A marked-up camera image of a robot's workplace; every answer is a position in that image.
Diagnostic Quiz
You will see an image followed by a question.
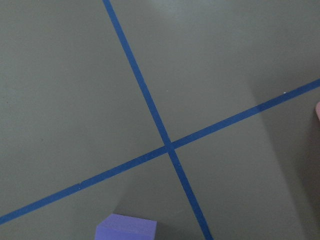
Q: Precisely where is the purple foam block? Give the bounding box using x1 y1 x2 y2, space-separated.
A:
94 214 157 240

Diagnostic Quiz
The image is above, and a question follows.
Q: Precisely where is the pink plastic bin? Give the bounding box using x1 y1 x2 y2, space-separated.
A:
315 102 320 120

